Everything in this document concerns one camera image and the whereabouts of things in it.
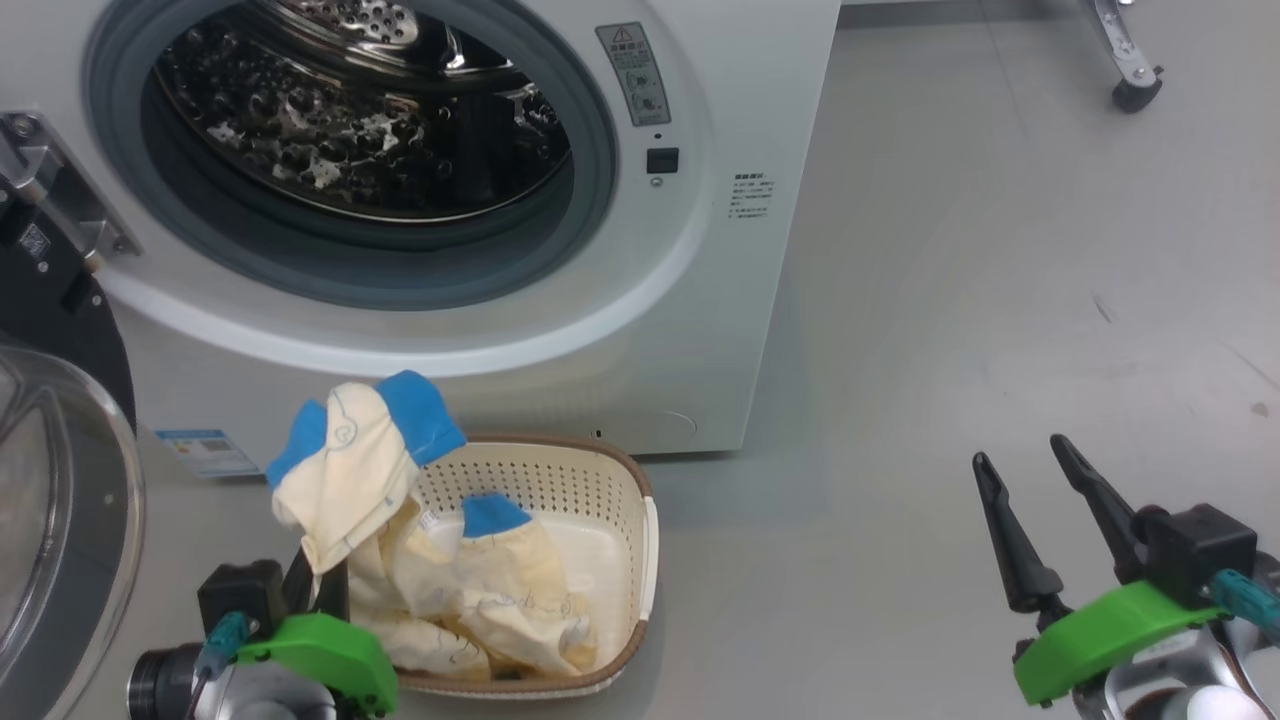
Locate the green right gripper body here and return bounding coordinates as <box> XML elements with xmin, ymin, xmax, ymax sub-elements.
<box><xmin>1013</xmin><ymin>580</ymin><xmax>1231</xmax><ymax>707</ymax></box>

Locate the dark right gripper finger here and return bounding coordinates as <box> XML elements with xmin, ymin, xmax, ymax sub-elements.
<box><xmin>1050</xmin><ymin>434</ymin><xmax>1146</xmax><ymax>586</ymax></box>
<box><xmin>972</xmin><ymin>452</ymin><xmax>1066</xmax><ymax>613</ymax></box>

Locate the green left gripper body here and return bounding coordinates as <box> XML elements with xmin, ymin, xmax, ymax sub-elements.
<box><xmin>127</xmin><ymin>612</ymin><xmax>399</xmax><ymax>720</ymax></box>

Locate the yellow garment with blue cuffs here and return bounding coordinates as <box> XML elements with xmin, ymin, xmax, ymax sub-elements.
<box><xmin>267</xmin><ymin>370</ymin><xmax>598</xmax><ymax>681</ymax></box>

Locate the black round washing machine door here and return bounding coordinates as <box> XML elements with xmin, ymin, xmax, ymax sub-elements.
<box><xmin>0</xmin><ymin>110</ymin><xmax>147</xmax><ymax>720</ymax></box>

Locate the cream perforated laundry basket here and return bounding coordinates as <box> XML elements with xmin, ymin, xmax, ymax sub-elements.
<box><xmin>390</xmin><ymin>433</ymin><xmax>659</xmax><ymax>699</ymax></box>

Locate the grey rubber door gasket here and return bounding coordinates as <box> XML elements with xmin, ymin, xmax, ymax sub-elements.
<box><xmin>85</xmin><ymin>0</ymin><xmax>619</xmax><ymax>311</ymax></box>

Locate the white washing machine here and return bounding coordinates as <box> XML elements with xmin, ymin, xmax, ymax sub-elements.
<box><xmin>0</xmin><ymin>0</ymin><xmax>841</xmax><ymax>481</ymax></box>

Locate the metal door hinge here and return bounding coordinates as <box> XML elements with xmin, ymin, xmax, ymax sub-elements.
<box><xmin>0</xmin><ymin>110</ymin><xmax>141</xmax><ymax>271</ymax></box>

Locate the blue energy label sticker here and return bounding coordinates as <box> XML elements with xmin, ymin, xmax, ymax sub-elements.
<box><xmin>155</xmin><ymin>430</ymin><xmax>261</xmax><ymax>479</ymax></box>

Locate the small printed text sticker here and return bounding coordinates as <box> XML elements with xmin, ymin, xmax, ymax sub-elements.
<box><xmin>730</xmin><ymin>172</ymin><xmax>773</xmax><ymax>221</ymax></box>

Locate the metal leg with caster wheel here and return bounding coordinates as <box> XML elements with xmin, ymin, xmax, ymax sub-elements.
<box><xmin>1085</xmin><ymin>0</ymin><xmax>1166</xmax><ymax>113</ymax></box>

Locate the perforated steel drum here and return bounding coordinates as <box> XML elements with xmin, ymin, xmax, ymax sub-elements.
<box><xmin>155</xmin><ymin>0</ymin><xmax>573</xmax><ymax>223</ymax></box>

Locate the grey warning sticker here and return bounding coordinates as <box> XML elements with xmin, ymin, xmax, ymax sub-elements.
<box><xmin>596</xmin><ymin>22</ymin><xmax>671</xmax><ymax>128</ymax></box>

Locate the teal left camera cable connector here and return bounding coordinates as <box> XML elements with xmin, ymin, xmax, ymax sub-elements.
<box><xmin>190</xmin><ymin>612</ymin><xmax>251</xmax><ymax>701</ymax></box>

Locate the teal camera cable connector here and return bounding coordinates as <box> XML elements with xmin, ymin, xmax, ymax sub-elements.
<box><xmin>1210</xmin><ymin>570</ymin><xmax>1280</xmax><ymax>641</ymax></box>
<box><xmin>190</xmin><ymin>612</ymin><xmax>251</xmax><ymax>701</ymax></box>

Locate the teal right camera cable connector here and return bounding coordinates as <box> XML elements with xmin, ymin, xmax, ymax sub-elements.
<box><xmin>1210</xmin><ymin>570</ymin><xmax>1280</xmax><ymax>641</ymax></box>

